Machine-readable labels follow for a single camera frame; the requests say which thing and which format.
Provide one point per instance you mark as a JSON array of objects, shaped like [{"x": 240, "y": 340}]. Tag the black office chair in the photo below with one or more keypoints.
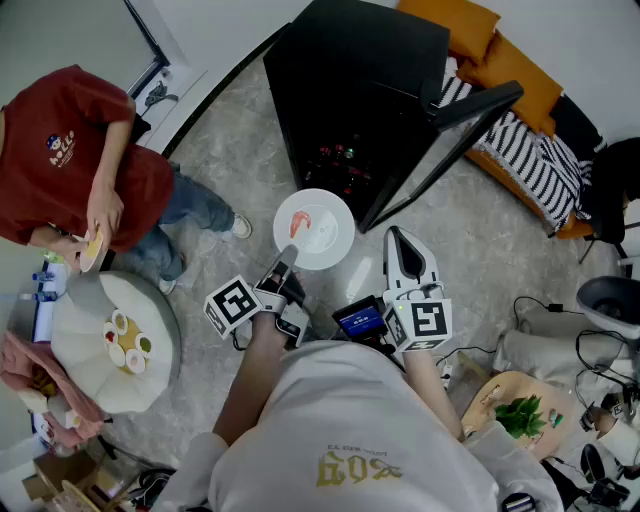
[{"x": 615, "y": 190}]

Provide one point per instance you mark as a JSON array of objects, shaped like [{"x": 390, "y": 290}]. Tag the pink blanket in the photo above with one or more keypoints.
[{"x": 20, "y": 360}]

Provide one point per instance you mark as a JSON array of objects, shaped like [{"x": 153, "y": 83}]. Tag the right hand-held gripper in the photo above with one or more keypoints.
[{"x": 425, "y": 322}]

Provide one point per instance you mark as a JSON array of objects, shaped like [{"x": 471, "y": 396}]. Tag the window with black frame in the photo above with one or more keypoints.
[{"x": 75, "y": 35}]

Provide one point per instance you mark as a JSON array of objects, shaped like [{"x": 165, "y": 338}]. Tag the brown cardboard box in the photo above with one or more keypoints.
[{"x": 60, "y": 472}]

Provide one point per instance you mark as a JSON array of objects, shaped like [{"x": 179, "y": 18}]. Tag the small dish with green sauce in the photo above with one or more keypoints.
[{"x": 144, "y": 344}]

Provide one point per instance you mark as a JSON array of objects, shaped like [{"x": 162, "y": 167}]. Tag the orange sofa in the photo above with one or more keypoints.
[{"x": 520, "y": 70}]

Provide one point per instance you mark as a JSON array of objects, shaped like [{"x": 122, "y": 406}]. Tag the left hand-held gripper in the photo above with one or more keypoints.
[{"x": 232, "y": 306}]

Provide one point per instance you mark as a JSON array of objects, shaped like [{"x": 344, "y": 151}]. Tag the black and white striped blanket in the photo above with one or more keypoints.
[{"x": 530, "y": 155}]

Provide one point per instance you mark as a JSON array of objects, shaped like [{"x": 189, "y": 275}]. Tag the white bowl with yellow food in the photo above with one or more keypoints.
[{"x": 92, "y": 250}]

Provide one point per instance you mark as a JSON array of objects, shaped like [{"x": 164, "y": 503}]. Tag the orange cushion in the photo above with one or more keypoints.
[{"x": 450, "y": 22}]

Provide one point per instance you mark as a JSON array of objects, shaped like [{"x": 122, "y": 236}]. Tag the white power strip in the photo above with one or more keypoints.
[{"x": 446, "y": 374}]

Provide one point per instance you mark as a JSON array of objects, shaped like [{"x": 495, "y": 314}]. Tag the round wooden side table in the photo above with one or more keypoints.
[{"x": 515, "y": 385}]

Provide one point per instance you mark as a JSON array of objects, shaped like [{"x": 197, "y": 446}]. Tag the yellow tray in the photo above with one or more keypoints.
[{"x": 129, "y": 335}]

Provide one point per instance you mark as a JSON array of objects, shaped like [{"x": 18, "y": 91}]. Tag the green artificial plant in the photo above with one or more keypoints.
[{"x": 520, "y": 417}]

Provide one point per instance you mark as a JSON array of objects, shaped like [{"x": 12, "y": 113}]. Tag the group of red drink cans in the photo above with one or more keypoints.
[{"x": 345, "y": 172}]

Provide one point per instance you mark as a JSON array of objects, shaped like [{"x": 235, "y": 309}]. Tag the clear water bottle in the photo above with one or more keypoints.
[
  {"x": 42, "y": 296},
  {"x": 42, "y": 276}
]

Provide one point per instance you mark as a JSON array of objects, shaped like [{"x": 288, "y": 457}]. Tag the person's white shirt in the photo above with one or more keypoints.
[{"x": 350, "y": 410}]

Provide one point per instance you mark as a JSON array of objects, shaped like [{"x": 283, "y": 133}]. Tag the small white dish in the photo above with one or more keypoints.
[
  {"x": 120, "y": 322},
  {"x": 117, "y": 355}
]

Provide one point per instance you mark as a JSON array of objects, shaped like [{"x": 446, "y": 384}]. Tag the white round pouf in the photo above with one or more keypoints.
[{"x": 85, "y": 360}]

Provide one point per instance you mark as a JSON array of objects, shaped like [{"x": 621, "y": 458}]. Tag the person's right forearm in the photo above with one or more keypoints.
[{"x": 430, "y": 390}]

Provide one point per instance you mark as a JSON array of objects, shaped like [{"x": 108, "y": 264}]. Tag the person's left forearm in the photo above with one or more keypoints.
[{"x": 250, "y": 380}]

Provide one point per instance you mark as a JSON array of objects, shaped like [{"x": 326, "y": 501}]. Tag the small dish with pink sauce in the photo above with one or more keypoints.
[{"x": 135, "y": 361}]

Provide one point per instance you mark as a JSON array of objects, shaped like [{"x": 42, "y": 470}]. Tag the black backpack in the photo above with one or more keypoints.
[{"x": 140, "y": 129}]

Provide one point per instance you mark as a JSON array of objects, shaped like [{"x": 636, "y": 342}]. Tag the small dish with red sauce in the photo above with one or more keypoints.
[{"x": 109, "y": 336}]

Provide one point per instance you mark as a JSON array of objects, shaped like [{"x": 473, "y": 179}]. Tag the white plate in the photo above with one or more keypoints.
[{"x": 325, "y": 235}]

